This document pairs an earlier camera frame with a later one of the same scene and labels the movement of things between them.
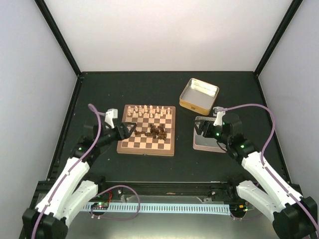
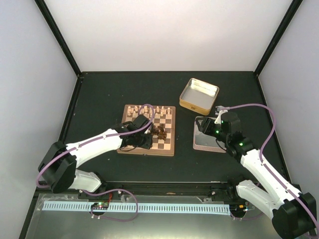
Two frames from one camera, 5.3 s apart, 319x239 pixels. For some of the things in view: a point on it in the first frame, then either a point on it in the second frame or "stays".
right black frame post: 291,12 stays
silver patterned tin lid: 202,143 stays
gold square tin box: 199,96 stays
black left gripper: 126,134 to 147,145
